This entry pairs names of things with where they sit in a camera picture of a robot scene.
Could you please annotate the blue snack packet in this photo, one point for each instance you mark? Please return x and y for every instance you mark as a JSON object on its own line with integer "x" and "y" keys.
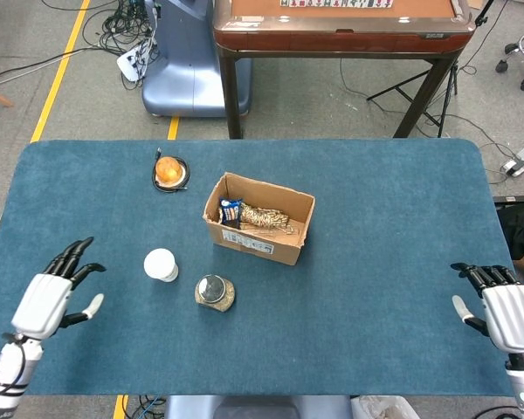
{"x": 231, "y": 211}

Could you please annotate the face-up mahjong tile row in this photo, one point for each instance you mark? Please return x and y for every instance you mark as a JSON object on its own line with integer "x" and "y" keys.
{"x": 332, "y": 3}

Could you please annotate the white plastic bag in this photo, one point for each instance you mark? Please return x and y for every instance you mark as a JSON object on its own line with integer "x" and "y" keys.
{"x": 384, "y": 408}

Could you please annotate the blue felt table mat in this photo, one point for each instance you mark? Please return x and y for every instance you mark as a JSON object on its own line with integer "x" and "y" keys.
{"x": 353, "y": 305}

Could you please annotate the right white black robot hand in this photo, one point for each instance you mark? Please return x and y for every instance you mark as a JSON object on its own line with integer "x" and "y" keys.
{"x": 513, "y": 314}

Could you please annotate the white paper cup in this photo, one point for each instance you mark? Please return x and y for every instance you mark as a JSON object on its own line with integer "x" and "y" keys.
{"x": 159, "y": 264}

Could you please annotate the white power strip with plugs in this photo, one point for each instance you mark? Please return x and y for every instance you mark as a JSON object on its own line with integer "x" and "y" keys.
{"x": 128, "y": 65}

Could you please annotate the brown mahjong table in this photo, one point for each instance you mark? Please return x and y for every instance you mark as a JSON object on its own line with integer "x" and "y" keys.
{"x": 332, "y": 41}

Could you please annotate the white floor power strip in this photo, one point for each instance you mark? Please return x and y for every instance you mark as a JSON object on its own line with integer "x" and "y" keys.
{"x": 521, "y": 159}

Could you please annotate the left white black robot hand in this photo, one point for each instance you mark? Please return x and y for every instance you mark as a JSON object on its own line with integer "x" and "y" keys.
{"x": 41, "y": 305}

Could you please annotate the grey-blue robot torso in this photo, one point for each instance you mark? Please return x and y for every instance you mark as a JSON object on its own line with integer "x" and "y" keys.
{"x": 253, "y": 408}

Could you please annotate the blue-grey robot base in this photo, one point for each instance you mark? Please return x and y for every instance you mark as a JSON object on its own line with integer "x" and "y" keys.
{"x": 188, "y": 74}

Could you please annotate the glass jar with black lid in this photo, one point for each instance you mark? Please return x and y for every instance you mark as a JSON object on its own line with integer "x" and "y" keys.
{"x": 211, "y": 290}

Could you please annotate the open cardboard box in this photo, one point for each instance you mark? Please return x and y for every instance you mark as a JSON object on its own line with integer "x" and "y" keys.
{"x": 262, "y": 251}

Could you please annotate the black tripod stand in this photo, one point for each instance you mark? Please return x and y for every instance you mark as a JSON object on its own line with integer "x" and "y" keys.
{"x": 454, "y": 80}

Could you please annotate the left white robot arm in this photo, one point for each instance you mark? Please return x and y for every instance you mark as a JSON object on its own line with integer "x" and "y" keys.
{"x": 8, "y": 366}

